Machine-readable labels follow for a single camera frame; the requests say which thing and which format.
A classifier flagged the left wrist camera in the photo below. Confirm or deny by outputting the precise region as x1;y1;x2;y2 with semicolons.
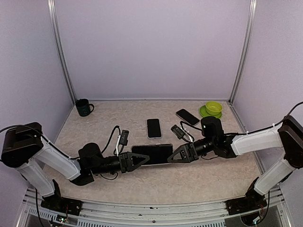
115;130;129;156

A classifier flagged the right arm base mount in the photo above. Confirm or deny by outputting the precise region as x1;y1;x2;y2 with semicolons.
225;177;267;215

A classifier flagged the lavender phone case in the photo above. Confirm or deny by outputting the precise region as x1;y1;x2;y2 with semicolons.
146;118;163;140

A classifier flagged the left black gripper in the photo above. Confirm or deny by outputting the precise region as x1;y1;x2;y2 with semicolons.
90;152;150;175

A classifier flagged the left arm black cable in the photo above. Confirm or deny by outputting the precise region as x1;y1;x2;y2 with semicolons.
0;125;120;180

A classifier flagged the aluminium frame post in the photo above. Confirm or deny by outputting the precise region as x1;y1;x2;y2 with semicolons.
229;0;257;105
47;0;77;105

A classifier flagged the purple-edged black-screen phone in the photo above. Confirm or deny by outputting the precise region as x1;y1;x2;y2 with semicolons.
176;109;200;126

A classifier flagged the green bowl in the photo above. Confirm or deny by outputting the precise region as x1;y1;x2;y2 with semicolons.
205;101;223;115

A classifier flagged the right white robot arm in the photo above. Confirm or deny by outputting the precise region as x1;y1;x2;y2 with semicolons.
168;116;303;210

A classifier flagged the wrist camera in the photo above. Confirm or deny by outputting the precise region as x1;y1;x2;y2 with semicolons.
115;130;129;156
170;125;194;143

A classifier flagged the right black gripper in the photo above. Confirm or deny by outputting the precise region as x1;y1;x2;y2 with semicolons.
167;137;216;162

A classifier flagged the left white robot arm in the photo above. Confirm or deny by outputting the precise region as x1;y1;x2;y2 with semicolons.
0;122;150;210

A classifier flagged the left aluminium frame post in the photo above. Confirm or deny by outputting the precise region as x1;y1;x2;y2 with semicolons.
47;0;77;105

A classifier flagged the right aluminium frame post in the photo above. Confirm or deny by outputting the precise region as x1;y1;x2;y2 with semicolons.
229;0;257;105

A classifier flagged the clear case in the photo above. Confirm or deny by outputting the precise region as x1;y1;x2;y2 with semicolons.
130;143;174;166

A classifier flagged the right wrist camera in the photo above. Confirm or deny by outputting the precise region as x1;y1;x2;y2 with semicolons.
170;125;194;143

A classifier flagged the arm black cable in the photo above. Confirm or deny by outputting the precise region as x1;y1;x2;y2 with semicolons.
179;101;303;161
0;125;120;180

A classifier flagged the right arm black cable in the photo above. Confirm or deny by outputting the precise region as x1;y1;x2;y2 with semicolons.
179;101;303;161

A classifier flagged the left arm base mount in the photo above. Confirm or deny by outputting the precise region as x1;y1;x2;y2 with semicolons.
41;180;83;216

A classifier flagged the front aluminium rail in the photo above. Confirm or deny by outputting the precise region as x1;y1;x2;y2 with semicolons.
16;201;292;227

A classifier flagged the dark green mug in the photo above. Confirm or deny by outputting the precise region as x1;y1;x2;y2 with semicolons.
75;99;95;117

